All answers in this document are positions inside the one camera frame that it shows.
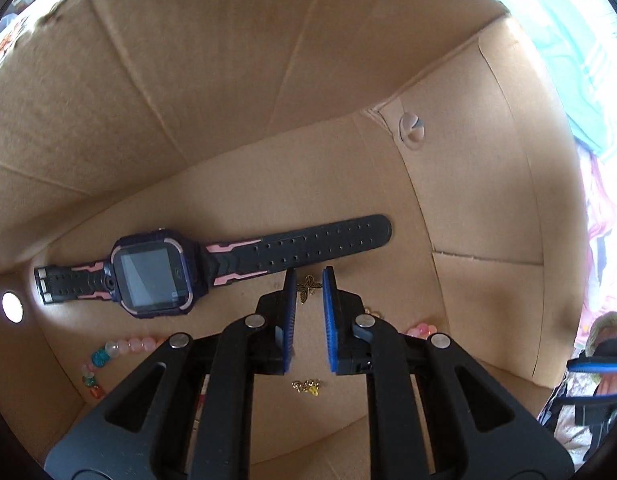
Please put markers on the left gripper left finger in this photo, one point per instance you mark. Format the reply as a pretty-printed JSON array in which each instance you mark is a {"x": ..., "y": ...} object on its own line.
[{"x": 186, "y": 411}]

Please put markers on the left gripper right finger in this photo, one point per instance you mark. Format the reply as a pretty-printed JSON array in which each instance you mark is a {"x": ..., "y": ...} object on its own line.
[{"x": 434, "y": 412}]

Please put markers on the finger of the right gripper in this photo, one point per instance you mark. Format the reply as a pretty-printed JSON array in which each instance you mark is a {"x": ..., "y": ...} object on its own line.
[
  {"x": 595, "y": 364},
  {"x": 587, "y": 401}
]

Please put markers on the small gold butterfly charm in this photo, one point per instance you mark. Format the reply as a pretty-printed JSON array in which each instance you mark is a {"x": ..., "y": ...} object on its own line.
[{"x": 307, "y": 287}]

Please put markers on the gold butterfly chain jewelry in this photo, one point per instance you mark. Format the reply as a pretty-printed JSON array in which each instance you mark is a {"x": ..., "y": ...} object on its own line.
[{"x": 308, "y": 386}]

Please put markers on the black pink smart watch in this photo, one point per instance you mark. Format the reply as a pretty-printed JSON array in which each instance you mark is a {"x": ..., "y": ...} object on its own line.
[{"x": 162, "y": 273}]

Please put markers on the brown cardboard box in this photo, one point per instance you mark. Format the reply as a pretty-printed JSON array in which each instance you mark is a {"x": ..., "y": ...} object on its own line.
[{"x": 232, "y": 119}]

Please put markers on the blue garment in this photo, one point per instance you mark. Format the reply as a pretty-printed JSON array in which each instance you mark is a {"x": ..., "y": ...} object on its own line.
[{"x": 565, "y": 41}]

